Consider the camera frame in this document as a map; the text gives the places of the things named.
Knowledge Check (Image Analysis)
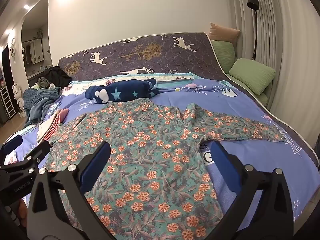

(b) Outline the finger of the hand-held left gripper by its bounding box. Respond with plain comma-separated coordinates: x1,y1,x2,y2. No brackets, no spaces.
0,141,52,178
0,135,23,157

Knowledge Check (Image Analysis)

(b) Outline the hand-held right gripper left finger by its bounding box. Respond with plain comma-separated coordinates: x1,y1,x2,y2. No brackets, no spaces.
26,141,118,240

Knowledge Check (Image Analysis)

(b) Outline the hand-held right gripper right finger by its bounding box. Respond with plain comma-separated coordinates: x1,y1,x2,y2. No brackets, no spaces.
207,141,294,240

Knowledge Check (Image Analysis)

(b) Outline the teal floral garment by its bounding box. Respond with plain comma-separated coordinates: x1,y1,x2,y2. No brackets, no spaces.
41,99,285,240

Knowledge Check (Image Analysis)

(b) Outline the black clothes pile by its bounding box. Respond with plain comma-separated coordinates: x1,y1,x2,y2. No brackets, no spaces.
41,66,73,88

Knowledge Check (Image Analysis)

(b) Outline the blue printed bedsheet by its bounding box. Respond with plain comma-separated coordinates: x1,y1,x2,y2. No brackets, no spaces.
0,72,320,240

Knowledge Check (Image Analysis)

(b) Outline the folded cream cloth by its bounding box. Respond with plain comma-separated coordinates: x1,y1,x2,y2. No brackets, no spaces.
37,115,59,144

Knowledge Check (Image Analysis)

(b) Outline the white rack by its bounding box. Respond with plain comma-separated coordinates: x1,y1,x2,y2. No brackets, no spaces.
0,86,15,119

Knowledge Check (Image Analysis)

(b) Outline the white cat figure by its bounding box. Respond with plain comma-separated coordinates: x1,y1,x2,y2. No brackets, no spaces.
12,82,25,117

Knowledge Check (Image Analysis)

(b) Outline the folded pink cloth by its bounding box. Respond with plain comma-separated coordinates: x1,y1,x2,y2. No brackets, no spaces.
44,109,69,142

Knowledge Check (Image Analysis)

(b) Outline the teal fleece blanket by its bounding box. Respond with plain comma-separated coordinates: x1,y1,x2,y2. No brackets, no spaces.
23,86,62,125

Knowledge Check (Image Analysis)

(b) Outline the grey-green garment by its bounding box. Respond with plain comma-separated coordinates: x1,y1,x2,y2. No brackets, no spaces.
37,77,52,89

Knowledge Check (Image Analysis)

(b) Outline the navy star-print blanket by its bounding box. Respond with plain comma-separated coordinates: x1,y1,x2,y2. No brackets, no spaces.
84,78,159,104

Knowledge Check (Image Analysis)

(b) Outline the green sofa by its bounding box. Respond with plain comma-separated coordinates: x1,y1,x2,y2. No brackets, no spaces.
254,80,275,107

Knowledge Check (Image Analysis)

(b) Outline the green pillow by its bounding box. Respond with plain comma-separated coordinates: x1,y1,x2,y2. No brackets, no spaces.
229,58,277,95
210,41,237,73

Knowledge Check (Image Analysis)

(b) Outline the purple deer-print mattress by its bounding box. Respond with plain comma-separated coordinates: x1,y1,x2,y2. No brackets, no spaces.
57,32,320,173

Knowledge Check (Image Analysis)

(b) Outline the beige pillow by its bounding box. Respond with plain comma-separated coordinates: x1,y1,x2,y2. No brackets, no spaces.
208,22,241,44

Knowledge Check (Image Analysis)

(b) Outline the grey pleated curtain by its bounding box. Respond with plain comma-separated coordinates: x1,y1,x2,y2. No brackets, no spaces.
226,0,320,155

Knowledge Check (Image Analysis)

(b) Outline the black floor lamp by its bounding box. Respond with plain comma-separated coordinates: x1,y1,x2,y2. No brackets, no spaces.
247,0,259,61

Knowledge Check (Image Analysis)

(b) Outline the white wall cabinet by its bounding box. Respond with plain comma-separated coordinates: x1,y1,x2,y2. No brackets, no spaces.
22,39,44,65

